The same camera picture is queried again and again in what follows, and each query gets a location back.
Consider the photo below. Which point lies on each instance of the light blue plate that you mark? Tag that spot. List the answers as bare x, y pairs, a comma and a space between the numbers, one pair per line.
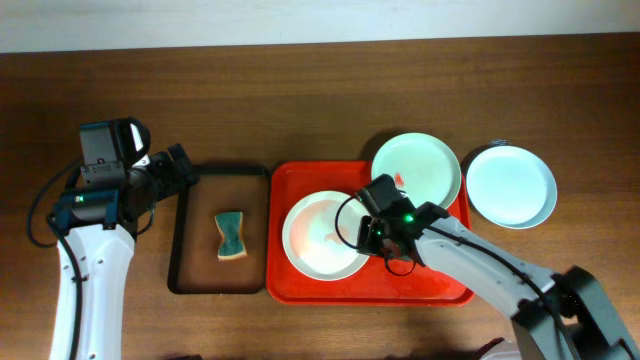
511, 187

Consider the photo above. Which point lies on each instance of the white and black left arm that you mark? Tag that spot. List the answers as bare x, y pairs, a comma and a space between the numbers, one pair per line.
97, 228

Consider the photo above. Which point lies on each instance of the light green plate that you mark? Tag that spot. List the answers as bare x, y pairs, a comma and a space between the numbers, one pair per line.
422, 166

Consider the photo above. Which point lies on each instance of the white plate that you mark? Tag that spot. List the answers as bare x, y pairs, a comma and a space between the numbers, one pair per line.
319, 234

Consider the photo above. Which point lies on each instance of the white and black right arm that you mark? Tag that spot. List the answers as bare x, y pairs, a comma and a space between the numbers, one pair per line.
553, 315

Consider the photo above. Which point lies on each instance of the brown tray with black rim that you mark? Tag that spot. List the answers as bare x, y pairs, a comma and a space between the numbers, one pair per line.
194, 266

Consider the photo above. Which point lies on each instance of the red plastic tray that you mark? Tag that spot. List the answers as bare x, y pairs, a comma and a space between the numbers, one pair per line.
373, 284

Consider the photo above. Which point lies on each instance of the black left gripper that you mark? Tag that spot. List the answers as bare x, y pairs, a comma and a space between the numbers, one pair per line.
176, 166

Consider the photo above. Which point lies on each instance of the green and yellow sponge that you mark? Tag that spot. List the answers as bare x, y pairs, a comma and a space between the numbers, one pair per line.
230, 227

